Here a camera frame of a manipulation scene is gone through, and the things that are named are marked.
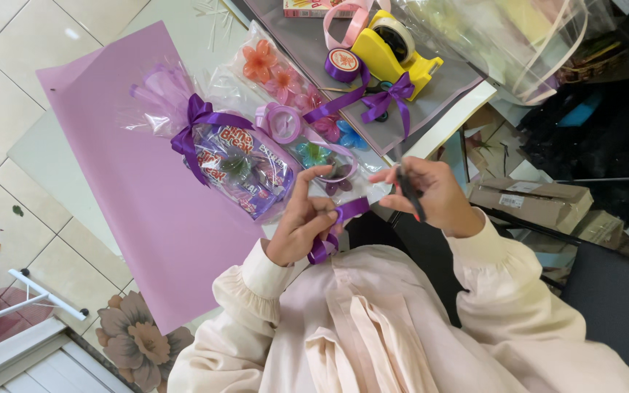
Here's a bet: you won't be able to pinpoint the person's left hand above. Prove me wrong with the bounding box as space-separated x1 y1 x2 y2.
264 165 343 267

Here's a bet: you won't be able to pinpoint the person's right hand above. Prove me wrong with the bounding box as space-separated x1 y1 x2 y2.
369 156 486 239

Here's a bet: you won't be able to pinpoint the black scissors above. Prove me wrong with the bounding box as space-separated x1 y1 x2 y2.
394 144 428 223

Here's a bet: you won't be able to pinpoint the short purple satin ribbon piece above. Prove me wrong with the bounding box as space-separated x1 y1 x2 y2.
307 196 371 266

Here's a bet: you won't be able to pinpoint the dark purple flower hair clip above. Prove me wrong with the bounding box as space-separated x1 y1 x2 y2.
324 165 355 197

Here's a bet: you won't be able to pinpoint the teal flower hair clip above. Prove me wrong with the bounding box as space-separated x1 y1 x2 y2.
296 142 333 169

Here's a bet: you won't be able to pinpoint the cellophane-wrapped snack gift bundle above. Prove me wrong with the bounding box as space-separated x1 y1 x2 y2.
119 60 303 225

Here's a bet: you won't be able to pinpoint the green flower hair clip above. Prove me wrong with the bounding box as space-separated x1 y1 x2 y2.
219 154 254 183

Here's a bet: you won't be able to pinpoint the brown cardboard box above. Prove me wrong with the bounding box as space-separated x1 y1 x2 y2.
467 177 595 236

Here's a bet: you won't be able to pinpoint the lilac ribbon roll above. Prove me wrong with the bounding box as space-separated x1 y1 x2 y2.
255 102 359 184

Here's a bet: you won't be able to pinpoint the blue flower hair clip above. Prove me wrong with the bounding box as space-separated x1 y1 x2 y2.
336 120 370 151

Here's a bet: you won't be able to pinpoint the magenta flower hair clip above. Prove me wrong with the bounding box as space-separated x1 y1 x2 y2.
314 115 343 143

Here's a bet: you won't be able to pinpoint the loose purple ribbon bow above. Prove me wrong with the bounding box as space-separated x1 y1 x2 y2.
360 71 417 140

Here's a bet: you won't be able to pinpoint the person's cream blouse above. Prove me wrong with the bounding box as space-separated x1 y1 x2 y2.
260 244 517 393

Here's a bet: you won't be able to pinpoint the clear bag of flower clips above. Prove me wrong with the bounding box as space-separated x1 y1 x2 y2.
207 21 393 206

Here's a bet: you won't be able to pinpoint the red-pink flower hair clip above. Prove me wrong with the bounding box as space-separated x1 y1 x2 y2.
294 86 325 114

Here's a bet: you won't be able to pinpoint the purple ribbon bow on bundle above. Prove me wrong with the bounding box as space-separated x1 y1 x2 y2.
170 93 255 187

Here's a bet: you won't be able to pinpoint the pink flower hair clip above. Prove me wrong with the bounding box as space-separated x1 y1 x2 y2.
265 65 303 106

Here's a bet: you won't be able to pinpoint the yellow tape dispenser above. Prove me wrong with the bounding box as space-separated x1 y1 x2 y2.
350 9 444 102

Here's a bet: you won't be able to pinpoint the purple ribbon spool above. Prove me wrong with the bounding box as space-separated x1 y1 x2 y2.
302 47 373 124

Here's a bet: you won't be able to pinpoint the lilac wrapping paper sheet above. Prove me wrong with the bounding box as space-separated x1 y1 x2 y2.
36 21 273 335

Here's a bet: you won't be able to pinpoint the orange flower hair clip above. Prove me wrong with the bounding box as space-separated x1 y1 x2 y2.
242 39 278 85

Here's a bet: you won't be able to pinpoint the black fabric heap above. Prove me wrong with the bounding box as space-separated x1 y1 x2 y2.
515 81 629 220

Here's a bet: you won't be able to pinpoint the pink ribbon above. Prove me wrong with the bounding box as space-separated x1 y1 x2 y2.
323 0 392 51

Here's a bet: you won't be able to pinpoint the red cardboard snack box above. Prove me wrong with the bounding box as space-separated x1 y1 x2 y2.
283 0 360 19

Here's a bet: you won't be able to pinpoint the white metal rack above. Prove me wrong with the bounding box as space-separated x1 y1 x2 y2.
0 268 89 334

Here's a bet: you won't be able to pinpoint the white cabinet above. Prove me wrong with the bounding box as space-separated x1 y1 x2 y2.
0 317 136 393

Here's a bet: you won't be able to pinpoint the clear plastic bag with handles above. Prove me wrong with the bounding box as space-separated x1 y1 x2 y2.
393 0 617 108

